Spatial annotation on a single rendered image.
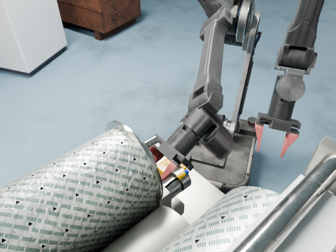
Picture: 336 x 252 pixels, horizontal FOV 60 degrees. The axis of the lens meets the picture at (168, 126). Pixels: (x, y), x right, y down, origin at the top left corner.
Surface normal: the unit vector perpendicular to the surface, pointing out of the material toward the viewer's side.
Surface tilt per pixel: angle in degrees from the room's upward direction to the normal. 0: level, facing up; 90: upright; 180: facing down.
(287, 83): 60
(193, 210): 0
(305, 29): 86
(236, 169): 0
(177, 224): 2
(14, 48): 90
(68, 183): 18
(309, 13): 86
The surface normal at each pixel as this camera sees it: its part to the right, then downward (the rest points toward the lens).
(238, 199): -0.44, -0.89
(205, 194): 0.00, -0.75
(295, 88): -0.29, 0.18
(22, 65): -0.33, 0.62
